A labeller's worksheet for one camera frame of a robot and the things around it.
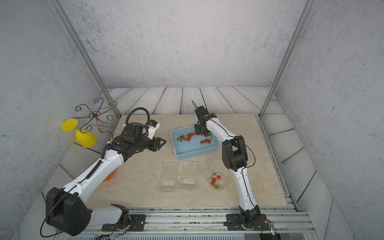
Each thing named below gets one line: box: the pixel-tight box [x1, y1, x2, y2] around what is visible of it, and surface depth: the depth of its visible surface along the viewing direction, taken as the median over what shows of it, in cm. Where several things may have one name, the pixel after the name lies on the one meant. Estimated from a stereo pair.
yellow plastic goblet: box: [61, 118, 97, 148], surface depth 76 cm
